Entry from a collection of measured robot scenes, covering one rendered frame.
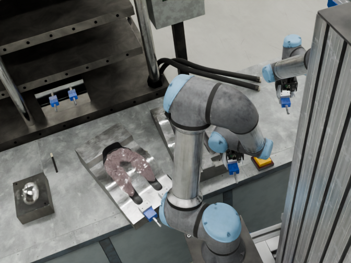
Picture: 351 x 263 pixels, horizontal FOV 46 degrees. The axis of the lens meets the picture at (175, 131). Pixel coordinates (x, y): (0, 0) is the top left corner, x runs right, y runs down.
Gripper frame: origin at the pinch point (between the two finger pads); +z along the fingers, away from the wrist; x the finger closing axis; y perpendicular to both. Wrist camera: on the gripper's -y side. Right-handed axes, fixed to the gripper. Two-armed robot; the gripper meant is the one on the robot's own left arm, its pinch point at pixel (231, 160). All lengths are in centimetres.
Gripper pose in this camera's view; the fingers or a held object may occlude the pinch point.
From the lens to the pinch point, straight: 180.4
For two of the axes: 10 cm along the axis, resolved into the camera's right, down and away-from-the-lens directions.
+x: 9.9, -1.7, 0.0
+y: 1.3, 7.3, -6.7
